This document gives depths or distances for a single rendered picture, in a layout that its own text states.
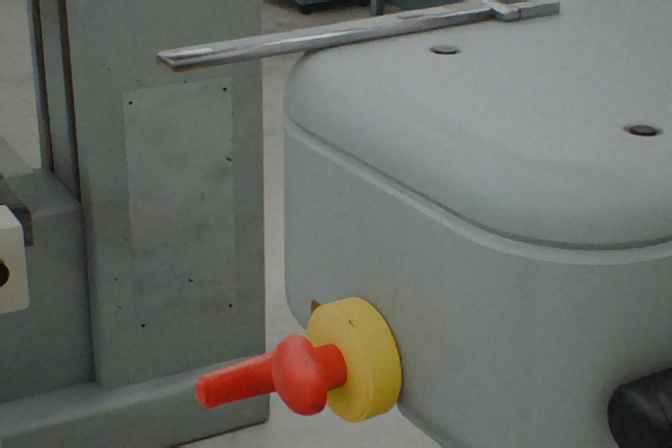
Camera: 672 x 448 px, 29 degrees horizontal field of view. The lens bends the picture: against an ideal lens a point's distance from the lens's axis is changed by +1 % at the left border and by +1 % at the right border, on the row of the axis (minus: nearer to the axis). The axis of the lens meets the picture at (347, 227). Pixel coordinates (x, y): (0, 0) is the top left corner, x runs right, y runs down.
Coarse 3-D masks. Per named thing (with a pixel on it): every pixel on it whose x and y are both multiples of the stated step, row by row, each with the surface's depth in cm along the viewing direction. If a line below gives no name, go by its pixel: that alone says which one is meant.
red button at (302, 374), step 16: (288, 336) 63; (288, 352) 62; (304, 352) 62; (320, 352) 63; (336, 352) 63; (272, 368) 63; (288, 368) 62; (304, 368) 61; (320, 368) 61; (336, 368) 63; (288, 384) 62; (304, 384) 61; (320, 384) 61; (336, 384) 63; (288, 400) 63; (304, 400) 62; (320, 400) 62
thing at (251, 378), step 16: (272, 352) 75; (224, 368) 74; (240, 368) 74; (256, 368) 74; (208, 384) 72; (224, 384) 73; (240, 384) 73; (256, 384) 74; (272, 384) 74; (208, 400) 73; (224, 400) 73; (240, 400) 74
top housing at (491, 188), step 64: (576, 0) 79; (640, 0) 79; (320, 64) 66; (384, 64) 66; (448, 64) 66; (512, 64) 66; (576, 64) 66; (640, 64) 67; (320, 128) 65; (384, 128) 60; (448, 128) 58; (512, 128) 57; (576, 128) 57; (640, 128) 58; (320, 192) 66; (384, 192) 61; (448, 192) 56; (512, 192) 54; (576, 192) 53; (640, 192) 53; (320, 256) 67; (384, 256) 62; (448, 256) 57; (512, 256) 55; (576, 256) 54; (640, 256) 54; (384, 320) 63; (448, 320) 58; (512, 320) 56; (576, 320) 55; (640, 320) 55; (448, 384) 60; (512, 384) 57; (576, 384) 56
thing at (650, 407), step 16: (624, 384) 54; (640, 384) 54; (656, 384) 54; (624, 400) 54; (640, 400) 53; (656, 400) 53; (608, 416) 55; (624, 416) 54; (640, 416) 53; (656, 416) 53; (624, 432) 54; (640, 432) 54; (656, 432) 53
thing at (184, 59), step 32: (480, 0) 75; (512, 0) 77; (544, 0) 76; (288, 32) 68; (320, 32) 69; (352, 32) 69; (384, 32) 70; (160, 64) 65; (192, 64) 64; (224, 64) 65
